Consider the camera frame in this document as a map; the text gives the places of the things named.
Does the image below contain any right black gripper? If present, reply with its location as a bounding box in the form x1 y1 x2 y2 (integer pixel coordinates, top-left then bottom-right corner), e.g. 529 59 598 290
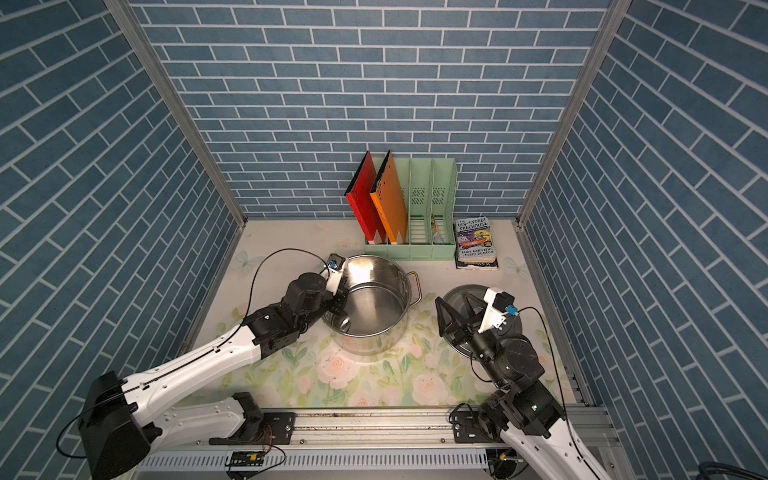
439 292 508 390

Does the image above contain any long steel ladle spoon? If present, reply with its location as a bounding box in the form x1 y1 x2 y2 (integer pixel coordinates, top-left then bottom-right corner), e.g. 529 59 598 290
334 309 351 333

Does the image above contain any stainless steel pot lid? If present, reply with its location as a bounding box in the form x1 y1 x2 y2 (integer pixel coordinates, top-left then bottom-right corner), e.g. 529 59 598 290
435 284 523 358

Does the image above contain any stainless steel stock pot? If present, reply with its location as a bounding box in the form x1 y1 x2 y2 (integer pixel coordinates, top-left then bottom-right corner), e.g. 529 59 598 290
322 255 422 356

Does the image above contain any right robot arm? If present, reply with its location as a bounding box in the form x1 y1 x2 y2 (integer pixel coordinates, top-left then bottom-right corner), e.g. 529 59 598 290
435 288 609 479

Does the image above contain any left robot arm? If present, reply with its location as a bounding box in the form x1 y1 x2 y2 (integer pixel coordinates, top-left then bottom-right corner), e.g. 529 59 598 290
77 268 343 479

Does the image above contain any dark book underneath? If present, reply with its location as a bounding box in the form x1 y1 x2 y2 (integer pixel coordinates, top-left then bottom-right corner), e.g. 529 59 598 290
454 257 499 270

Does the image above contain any floral table mat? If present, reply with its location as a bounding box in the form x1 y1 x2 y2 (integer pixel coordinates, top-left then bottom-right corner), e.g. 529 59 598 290
187 220 575 409

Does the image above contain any treehouse paperback book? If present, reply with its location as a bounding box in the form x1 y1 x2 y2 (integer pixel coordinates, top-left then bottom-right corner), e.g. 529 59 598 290
454 216 497 264

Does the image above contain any small item in organizer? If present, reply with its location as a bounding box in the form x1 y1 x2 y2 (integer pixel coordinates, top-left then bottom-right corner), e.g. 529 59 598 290
430 216 445 245

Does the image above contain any red file folder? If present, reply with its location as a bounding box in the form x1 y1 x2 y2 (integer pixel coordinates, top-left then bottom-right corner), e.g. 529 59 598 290
345 152 387 244

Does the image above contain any orange file folder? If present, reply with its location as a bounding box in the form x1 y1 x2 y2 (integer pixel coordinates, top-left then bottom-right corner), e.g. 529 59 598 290
370 151 408 244

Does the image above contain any green plastic file organizer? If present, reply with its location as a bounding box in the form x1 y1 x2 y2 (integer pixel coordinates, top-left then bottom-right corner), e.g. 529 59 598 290
364 157 458 261

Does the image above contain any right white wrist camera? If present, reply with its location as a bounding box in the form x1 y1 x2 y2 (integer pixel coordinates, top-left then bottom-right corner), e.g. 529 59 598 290
478 288 519 333

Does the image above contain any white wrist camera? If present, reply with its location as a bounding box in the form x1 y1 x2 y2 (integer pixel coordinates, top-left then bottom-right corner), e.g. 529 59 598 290
326 253 346 295
478 288 519 333

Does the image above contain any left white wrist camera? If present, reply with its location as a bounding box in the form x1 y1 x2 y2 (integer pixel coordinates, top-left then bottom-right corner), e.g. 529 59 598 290
326 253 346 295

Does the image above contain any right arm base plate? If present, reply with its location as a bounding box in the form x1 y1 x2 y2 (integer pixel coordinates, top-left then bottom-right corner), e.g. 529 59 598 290
448 410 503 445

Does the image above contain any aluminium front rail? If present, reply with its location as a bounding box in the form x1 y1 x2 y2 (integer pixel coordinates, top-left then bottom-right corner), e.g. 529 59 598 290
125 407 601 454

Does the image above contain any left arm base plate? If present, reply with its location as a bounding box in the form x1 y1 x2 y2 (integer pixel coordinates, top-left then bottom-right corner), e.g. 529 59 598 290
208 412 296 446

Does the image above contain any right aluminium corner post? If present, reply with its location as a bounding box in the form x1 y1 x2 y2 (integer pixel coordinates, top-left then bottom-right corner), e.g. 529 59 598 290
517 0 631 228

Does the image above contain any aluminium corner post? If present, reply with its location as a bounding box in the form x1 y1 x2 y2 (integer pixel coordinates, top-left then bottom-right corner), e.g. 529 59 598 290
104 0 247 229
517 0 631 228

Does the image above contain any left aluminium corner post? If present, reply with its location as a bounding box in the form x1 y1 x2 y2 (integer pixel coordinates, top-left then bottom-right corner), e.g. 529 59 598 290
104 0 247 229

